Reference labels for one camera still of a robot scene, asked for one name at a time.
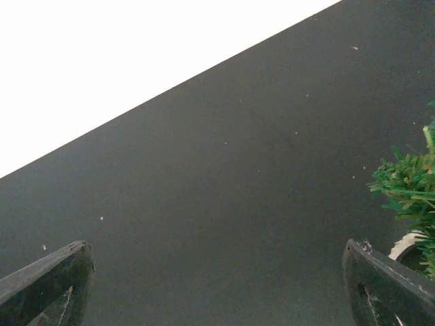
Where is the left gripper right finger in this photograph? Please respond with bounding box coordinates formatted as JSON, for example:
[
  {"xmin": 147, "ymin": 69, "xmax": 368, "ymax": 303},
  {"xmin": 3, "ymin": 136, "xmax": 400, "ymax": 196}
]
[{"xmin": 342, "ymin": 239, "xmax": 434, "ymax": 325}]

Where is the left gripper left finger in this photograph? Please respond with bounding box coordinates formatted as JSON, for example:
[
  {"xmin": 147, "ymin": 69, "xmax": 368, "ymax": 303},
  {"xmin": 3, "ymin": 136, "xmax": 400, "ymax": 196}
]
[{"xmin": 1, "ymin": 241, "xmax": 94, "ymax": 325}]

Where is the small green christmas tree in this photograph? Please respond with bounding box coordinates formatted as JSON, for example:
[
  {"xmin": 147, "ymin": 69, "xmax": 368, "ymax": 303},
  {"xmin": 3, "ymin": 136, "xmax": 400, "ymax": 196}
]
[{"xmin": 367, "ymin": 121, "xmax": 434, "ymax": 281}]

